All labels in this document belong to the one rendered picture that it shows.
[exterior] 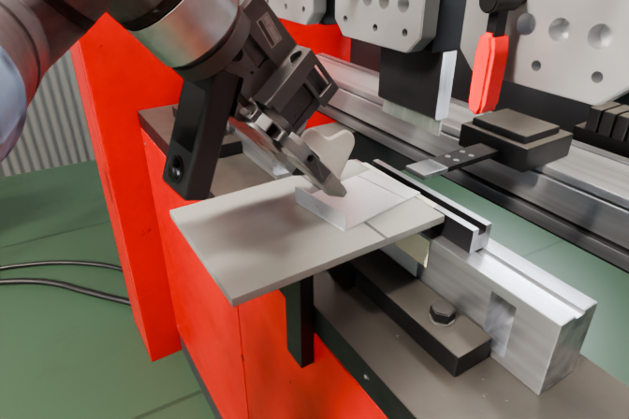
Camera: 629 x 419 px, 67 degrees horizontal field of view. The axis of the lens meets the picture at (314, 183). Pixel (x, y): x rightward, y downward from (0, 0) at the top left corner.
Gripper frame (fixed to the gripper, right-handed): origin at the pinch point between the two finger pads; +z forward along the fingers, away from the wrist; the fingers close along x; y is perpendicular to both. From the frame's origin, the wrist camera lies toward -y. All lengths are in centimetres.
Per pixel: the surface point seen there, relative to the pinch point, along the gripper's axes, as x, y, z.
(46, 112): 271, -30, 66
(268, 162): 33.7, 3.2, 21.9
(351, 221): -2.8, -0.6, 5.5
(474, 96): -14.0, 11.6, -5.9
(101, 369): 95, -77, 73
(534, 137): -6.4, 25.8, 24.0
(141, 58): 86, 8, 13
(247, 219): 5.1, -7.3, 0.2
